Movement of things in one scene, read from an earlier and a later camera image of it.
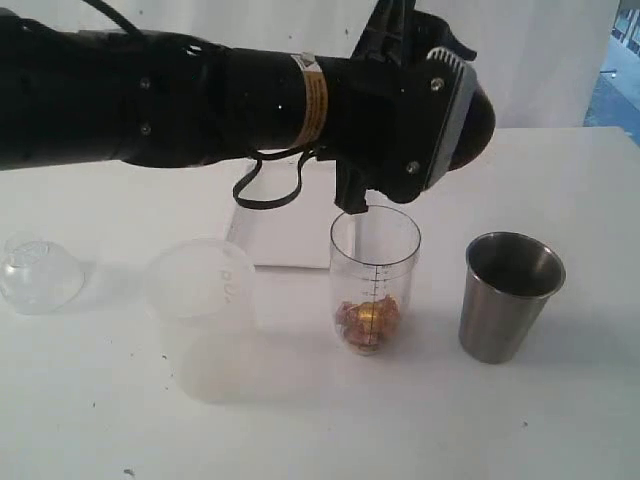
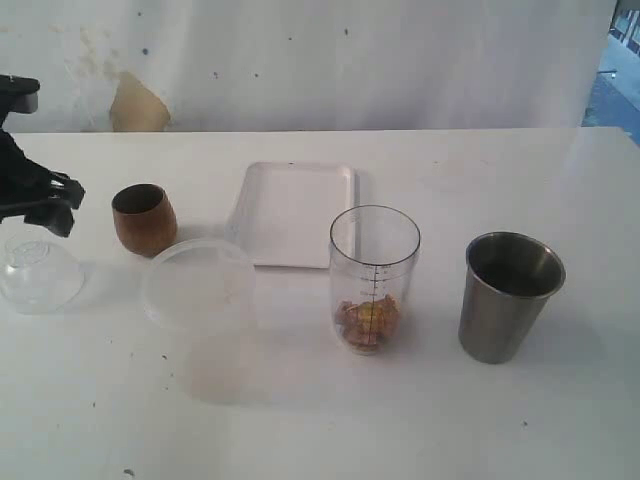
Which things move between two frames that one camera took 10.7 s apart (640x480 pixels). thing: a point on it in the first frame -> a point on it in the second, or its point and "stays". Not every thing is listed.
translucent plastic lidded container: [207, 287] stays
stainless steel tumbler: [508, 280] stays
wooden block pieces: [368, 323] stays
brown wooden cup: [477, 129] -> [144, 219]
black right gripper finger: [400, 33] -> [64, 188]
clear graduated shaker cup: [372, 257] stays
